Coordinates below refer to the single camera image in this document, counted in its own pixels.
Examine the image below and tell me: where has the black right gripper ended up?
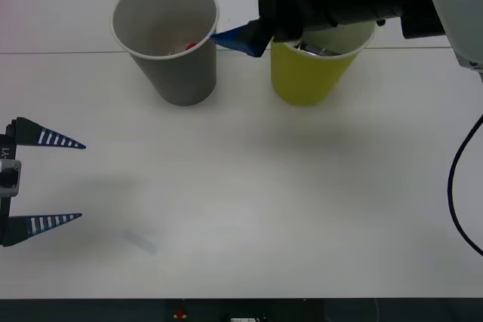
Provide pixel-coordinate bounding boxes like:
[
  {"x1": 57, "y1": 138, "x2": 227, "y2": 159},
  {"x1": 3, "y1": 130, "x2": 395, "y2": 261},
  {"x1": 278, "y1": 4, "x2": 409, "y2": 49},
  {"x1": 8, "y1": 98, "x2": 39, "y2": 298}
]
[{"x1": 209, "y1": 0, "x2": 337, "y2": 58}]

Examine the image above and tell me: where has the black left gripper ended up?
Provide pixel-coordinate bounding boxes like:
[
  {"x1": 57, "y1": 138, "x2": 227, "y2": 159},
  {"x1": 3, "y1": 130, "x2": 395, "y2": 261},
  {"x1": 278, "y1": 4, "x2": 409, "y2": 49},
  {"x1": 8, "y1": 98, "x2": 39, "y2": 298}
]
[{"x1": 0, "y1": 117, "x2": 87, "y2": 247}]

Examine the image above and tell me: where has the clear bottle with red cap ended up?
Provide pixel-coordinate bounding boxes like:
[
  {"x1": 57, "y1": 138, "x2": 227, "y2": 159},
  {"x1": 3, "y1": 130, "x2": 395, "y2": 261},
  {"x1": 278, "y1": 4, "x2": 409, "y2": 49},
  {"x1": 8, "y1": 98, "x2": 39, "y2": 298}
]
[{"x1": 164, "y1": 33, "x2": 199, "y2": 54}]

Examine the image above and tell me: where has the dark drink can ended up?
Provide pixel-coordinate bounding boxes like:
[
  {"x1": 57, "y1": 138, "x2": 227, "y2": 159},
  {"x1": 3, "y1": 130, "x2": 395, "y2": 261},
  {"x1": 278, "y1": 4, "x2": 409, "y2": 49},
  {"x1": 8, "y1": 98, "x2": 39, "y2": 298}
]
[{"x1": 294, "y1": 41, "x2": 346, "y2": 57}]

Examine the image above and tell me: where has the yellow-green plastic bin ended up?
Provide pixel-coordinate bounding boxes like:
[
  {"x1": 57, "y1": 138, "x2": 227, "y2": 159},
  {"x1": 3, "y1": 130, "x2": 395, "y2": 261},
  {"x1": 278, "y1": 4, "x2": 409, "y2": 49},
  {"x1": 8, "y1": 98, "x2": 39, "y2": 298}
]
[{"x1": 270, "y1": 20, "x2": 377, "y2": 107}]

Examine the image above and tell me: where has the grey plastic bin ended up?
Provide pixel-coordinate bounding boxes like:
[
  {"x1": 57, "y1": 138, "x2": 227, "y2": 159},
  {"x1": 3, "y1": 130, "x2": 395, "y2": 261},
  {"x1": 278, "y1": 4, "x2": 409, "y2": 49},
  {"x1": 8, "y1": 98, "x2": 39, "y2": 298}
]
[{"x1": 110, "y1": 0, "x2": 220, "y2": 107}]

